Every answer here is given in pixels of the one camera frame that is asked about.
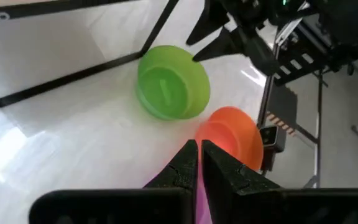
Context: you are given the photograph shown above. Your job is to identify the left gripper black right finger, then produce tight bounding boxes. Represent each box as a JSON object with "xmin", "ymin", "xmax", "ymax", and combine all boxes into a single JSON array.
[{"xmin": 201, "ymin": 139, "xmax": 282, "ymax": 224}]

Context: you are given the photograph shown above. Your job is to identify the black mat hazard striped edge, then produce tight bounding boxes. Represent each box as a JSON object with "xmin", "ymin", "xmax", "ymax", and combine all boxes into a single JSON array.
[
  {"xmin": 273, "ymin": 51, "xmax": 317, "ymax": 87},
  {"xmin": 264, "ymin": 82, "xmax": 298, "ymax": 138}
]

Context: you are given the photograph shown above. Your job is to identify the small black camera box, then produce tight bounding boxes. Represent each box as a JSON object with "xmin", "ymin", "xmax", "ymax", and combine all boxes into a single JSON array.
[{"xmin": 259, "ymin": 124, "xmax": 288, "ymax": 172}]

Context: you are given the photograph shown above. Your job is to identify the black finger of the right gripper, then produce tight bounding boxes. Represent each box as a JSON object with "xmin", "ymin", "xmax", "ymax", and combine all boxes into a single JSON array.
[
  {"xmin": 191, "ymin": 26, "xmax": 254, "ymax": 63},
  {"xmin": 185, "ymin": 0, "xmax": 231, "ymax": 47}
]

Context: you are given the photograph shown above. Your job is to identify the black aluminium table frame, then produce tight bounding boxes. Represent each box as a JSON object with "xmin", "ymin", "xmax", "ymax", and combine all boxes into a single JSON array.
[{"xmin": 256, "ymin": 71, "xmax": 326, "ymax": 189}]

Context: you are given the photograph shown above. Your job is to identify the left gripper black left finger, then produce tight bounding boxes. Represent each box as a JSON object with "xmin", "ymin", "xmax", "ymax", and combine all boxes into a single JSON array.
[{"xmin": 143, "ymin": 139, "xmax": 199, "ymax": 191}]

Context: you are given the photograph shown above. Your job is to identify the wooden shelf black metal frame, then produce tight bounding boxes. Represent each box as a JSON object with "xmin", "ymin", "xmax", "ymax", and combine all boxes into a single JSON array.
[{"xmin": 0, "ymin": 0, "xmax": 180, "ymax": 108}]

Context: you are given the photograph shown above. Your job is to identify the small green plastic bowl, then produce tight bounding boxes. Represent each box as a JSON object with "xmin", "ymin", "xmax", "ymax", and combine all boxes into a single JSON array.
[{"xmin": 135, "ymin": 44, "xmax": 211, "ymax": 121}]

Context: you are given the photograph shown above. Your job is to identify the small purple plastic bowl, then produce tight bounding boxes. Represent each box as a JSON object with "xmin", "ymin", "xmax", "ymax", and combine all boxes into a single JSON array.
[{"xmin": 196, "ymin": 174, "xmax": 213, "ymax": 224}]

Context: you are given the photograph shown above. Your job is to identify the small red plastic bowl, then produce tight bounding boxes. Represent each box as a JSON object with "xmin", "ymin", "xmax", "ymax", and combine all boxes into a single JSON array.
[{"xmin": 195, "ymin": 106, "xmax": 265, "ymax": 172}]

